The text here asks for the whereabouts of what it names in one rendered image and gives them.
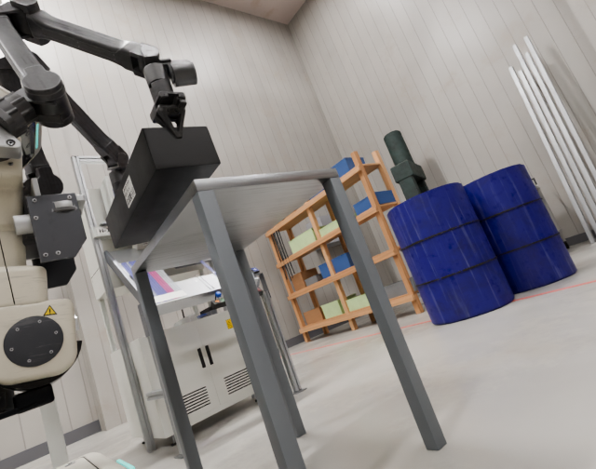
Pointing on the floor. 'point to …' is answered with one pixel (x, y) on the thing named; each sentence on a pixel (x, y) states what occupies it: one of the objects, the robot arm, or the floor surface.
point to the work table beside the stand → (210, 236)
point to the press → (405, 166)
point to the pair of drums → (479, 244)
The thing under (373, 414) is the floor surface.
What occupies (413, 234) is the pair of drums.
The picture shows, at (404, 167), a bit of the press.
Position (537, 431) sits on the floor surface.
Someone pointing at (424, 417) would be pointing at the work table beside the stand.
